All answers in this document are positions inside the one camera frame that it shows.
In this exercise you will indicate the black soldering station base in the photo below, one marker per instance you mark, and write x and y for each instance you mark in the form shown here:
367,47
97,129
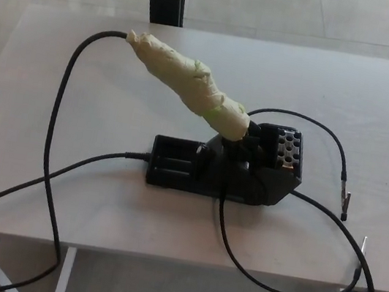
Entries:
211,178

